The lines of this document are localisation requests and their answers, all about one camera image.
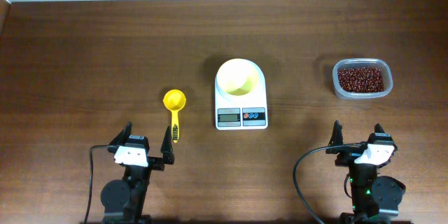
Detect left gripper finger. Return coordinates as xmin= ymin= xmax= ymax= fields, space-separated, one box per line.
xmin=160 ymin=126 xmax=174 ymax=165
xmin=109 ymin=122 xmax=132 ymax=146

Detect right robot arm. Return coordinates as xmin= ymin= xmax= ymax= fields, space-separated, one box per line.
xmin=326 ymin=121 xmax=406 ymax=223

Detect clear plastic container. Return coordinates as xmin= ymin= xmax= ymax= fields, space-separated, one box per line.
xmin=332 ymin=58 xmax=393 ymax=99

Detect yellow plastic measuring scoop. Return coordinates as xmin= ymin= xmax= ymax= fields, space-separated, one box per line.
xmin=162 ymin=89 xmax=187 ymax=143

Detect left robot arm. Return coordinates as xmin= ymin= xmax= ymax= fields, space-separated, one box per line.
xmin=100 ymin=122 xmax=175 ymax=224

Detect red beans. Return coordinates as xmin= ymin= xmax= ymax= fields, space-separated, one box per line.
xmin=337 ymin=67 xmax=384 ymax=93

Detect white digital kitchen scale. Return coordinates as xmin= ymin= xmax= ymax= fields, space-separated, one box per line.
xmin=214 ymin=62 xmax=269 ymax=130

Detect right black camera cable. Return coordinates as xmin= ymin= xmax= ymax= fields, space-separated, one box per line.
xmin=293 ymin=142 xmax=368 ymax=224

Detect yellow plastic bowl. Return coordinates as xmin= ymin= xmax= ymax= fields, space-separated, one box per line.
xmin=216 ymin=58 xmax=259 ymax=96

